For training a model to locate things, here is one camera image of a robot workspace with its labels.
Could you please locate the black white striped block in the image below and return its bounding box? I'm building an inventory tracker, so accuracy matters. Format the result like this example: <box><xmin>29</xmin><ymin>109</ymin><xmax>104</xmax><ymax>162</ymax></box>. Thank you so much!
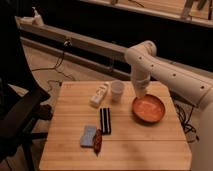
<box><xmin>99</xmin><ymin>108</ymin><xmax>112</xmax><ymax>135</ymax></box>

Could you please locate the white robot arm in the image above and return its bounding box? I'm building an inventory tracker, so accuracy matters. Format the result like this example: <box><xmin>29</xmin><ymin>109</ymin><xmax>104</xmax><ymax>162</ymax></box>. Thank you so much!
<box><xmin>124</xmin><ymin>41</ymin><xmax>213</xmax><ymax>171</ymax></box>

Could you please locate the black cable at right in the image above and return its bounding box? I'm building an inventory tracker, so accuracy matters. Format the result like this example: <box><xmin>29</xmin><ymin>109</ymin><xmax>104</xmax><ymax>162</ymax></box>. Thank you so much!
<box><xmin>173</xmin><ymin>103</ymin><xmax>198</xmax><ymax>136</ymax></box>

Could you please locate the black floor cable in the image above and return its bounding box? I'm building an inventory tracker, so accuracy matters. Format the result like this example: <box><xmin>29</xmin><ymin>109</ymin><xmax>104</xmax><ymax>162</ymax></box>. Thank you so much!
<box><xmin>31</xmin><ymin>39</ymin><xmax>77</xmax><ymax>88</ymax></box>

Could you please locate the blue sponge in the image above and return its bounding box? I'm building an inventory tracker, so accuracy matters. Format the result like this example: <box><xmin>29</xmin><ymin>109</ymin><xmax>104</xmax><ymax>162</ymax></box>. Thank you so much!
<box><xmin>80</xmin><ymin>125</ymin><xmax>97</xmax><ymax>147</ymax></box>

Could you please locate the orange round bowl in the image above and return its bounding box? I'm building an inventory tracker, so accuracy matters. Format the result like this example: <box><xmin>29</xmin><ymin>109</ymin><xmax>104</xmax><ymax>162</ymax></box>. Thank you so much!
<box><xmin>132</xmin><ymin>94</ymin><xmax>166</xmax><ymax>123</ymax></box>

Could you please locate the white plastic cup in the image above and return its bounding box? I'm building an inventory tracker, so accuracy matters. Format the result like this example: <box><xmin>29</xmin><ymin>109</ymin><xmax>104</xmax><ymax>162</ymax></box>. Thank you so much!
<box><xmin>111</xmin><ymin>80</ymin><xmax>125</xmax><ymax>101</ymax></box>

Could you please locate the white pump dispenser bottle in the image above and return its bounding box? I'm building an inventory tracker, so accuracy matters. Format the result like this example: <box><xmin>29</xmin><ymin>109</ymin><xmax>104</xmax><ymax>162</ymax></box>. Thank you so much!
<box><xmin>33</xmin><ymin>8</ymin><xmax>44</xmax><ymax>26</ymax></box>

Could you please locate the black office chair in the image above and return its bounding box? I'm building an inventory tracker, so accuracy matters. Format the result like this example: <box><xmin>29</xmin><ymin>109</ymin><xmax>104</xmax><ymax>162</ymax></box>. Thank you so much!
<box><xmin>0</xmin><ymin>0</ymin><xmax>52</xmax><ymax>171</ymax></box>

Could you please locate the white plastic bottle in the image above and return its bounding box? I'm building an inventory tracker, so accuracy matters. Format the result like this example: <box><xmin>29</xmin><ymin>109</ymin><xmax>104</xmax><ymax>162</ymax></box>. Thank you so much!
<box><xmin>90</xmin><ymin>82</ymin><xmax>109</xmax><ymax>107</ymax></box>

